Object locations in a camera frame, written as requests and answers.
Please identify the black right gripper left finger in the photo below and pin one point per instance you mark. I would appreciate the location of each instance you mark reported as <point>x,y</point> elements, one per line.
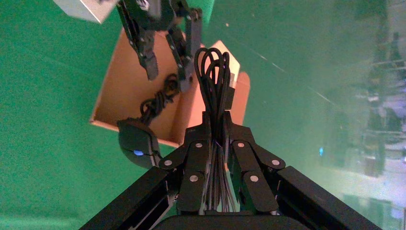
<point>193,177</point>

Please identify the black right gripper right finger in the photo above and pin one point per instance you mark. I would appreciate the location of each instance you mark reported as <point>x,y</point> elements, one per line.
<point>253,177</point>

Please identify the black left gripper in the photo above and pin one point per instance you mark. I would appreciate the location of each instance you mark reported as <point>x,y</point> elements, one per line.
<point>152,12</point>

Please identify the black computer mouse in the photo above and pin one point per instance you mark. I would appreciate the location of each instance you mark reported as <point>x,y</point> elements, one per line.
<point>136,143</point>

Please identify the open brown cardboard box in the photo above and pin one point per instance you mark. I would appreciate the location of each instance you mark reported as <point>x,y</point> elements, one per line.
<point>123,89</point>

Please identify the large green table cloth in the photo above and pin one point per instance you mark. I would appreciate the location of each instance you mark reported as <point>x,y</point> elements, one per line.
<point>47,111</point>

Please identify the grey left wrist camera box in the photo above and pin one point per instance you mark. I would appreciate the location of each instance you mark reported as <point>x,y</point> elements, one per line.
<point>85,8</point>

